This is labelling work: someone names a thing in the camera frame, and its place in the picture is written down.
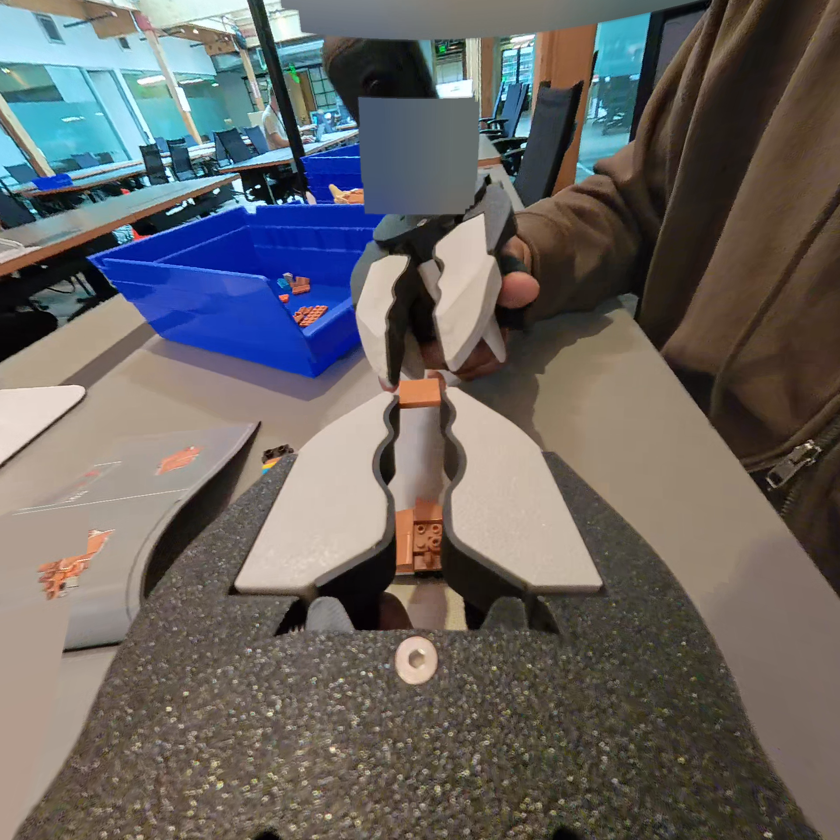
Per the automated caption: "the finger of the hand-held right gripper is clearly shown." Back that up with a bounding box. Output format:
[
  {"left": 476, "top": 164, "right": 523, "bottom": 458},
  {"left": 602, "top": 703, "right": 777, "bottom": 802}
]
[
  {"left": 353, "top": 255, "right": 421, "bottom": 393},
  {"left": 419, "top": 215, "right": 508, "bottom": 370}
]

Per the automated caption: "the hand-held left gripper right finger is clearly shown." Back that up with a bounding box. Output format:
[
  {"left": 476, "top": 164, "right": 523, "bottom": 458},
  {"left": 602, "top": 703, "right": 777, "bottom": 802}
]
[{"left": 440, "top": 387, "right": 605, "bottom": 630}]

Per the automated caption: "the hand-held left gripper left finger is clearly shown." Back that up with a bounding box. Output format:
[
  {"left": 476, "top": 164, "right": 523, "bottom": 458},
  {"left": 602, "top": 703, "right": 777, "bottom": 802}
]
[{"left": 233, "top": 392, "right": 401, "bottom": 632}]

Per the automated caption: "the brown grey brick assembly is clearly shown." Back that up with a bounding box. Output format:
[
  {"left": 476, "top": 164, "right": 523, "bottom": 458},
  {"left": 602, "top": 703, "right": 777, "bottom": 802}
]
[{"left": 394, "top": 497, "right": 448, "bottom": 576}]

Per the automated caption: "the blue plastic bin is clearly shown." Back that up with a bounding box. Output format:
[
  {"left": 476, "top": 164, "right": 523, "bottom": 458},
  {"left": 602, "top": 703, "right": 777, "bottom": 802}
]
[
  {"left": 300, "top": 143, "right": 363, "bottom": 206},
  {"left": 87, "top": 203, "right": 395, "bottom": 378}
]

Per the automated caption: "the person's right forearm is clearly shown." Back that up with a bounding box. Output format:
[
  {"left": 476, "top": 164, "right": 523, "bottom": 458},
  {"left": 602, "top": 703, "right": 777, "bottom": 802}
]
[{"left": 515, "top": 141, "right": 664, "bottom": 324}]

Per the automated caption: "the black office chair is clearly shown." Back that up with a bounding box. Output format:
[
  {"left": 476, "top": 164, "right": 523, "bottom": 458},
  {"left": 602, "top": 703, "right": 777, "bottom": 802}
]
[{"left": 505, "top": 80, "right": 585, "bottom": 196}]

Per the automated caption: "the row of black office chairs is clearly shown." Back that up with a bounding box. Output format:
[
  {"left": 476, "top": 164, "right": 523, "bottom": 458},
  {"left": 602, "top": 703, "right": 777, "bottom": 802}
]
[{"left": 134, "top": 126, "right": 271, "bottom": 186}]

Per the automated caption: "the grey instruction booklet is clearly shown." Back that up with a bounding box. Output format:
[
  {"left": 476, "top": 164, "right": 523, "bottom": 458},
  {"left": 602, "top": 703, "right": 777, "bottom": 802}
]
[{"left": 0, "top": 420, "right": 262, "bottom": 651}]

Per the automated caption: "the person's brown hoodie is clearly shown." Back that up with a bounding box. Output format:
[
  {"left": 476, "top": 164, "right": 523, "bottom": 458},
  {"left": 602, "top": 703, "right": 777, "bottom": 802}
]
[{"left": 626, "top": 0, "right": 840, "bottom": 595}]

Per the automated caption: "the long office table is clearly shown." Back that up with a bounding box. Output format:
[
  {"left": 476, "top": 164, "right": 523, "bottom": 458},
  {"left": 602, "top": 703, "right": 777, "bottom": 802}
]
[{"left": 0, "top": 174, "right": 240, "bottom": 277}]

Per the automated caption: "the white rounded board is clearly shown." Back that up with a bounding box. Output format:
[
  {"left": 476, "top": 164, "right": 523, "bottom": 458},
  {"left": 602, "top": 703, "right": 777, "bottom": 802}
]
[{"left": 0, "top": 384, "right": 87, "bottom": 467}]

